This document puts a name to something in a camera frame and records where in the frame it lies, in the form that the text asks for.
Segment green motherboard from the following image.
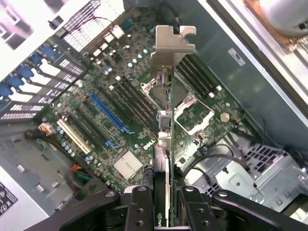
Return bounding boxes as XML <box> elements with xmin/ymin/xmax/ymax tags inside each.
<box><xmin>36</xmin><ymin>7</ymin><xmax>244</xmax><ymax>191</ymax></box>

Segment perforated silver disk bay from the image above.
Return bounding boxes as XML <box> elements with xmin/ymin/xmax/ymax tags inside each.
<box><xmin>192</xmin><ymin>141</ymin><xmax>308</xmax><ymax>214</ymax></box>

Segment grey power supply unit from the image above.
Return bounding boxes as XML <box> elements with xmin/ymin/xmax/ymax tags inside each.
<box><xmin>0</xmin><ymin>131</ymin><xmax>77</xmax><ymax>231</ymax></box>

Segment black expansion slot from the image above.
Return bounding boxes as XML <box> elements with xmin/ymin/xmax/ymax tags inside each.
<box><xmin>98</xmin><ymin>86</ymin><xmax>133</xmax><ymax>124</ymax></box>

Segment black yellow wire bundle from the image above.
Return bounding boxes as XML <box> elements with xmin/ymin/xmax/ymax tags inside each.
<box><xmin>25</xmin><ymin>128</ymin><xmax>73</xmax><ymax>154</ymax></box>

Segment open grey PC case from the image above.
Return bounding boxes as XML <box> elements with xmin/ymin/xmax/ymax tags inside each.
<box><xmin>0</xmin><ymin>0</ymin><xmax>308</xmax><ymax>231</ymax></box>

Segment white sticker label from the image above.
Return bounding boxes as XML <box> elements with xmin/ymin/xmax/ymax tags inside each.
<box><xmin>227</xmin><ymin>47</ymin><xmax>246</xmax><ymax>66</ymax></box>

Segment silver finned heatsink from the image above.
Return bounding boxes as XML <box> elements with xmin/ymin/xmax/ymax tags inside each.
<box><xmin>113</xmin><ymin>151</ymin><xmax>143</xmax><ymax>180</ymax></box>

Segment blue expansion slot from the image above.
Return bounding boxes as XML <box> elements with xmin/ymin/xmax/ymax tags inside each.
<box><xmin>90</xmin><ymin>92</ymin><xmax>135</xmax><ymax>135</ymax></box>

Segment orange green wire bundle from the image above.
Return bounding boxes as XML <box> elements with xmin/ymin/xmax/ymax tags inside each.
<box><xmin>64</xmin><ymin>163</ymin><xmax>92</xmax><ymax>191</ymax></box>

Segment thin red wire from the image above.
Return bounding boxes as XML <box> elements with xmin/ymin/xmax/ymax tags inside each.
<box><xmin>64</xmin><ymin>14</ymin><xmax>115</xmax><ymax>33</ymax></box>

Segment CPU socket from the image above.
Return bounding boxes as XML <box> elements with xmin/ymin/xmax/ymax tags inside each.
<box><xmin>141</xmin><ymin>79</ymin><xmax>196</xmax><ymax>112</ymax></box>

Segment silver socket cover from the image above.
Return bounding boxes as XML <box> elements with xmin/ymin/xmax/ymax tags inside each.
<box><xmin>173</xmin><ymin>92</ymin><xmax>215</xmax><ymax>136</ymax></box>

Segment white expansion slot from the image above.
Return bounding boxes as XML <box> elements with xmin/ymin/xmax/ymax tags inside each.
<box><xmin>56</xmin><ymin>119</ymin><xmax>94</xmax><ymax>155</ymax></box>

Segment black RAM slot white clips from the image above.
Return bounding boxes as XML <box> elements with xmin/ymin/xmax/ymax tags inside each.
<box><xmin>179</xmin><ymin>60</ymin><xmax>215</xmax><ymax>98</ymax></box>
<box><xmin>115</xmin><ymin>75</ymin><xmax>158</xmax><ymax>126</ymax></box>
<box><xmin>185</xmin><ymin>53</ymin><xmax>222</xmax><ymax>91</ymax></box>
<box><xmin>108</xmin><ymin>85</ymin><xmax>157</xmax><ymax>138</ymax></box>

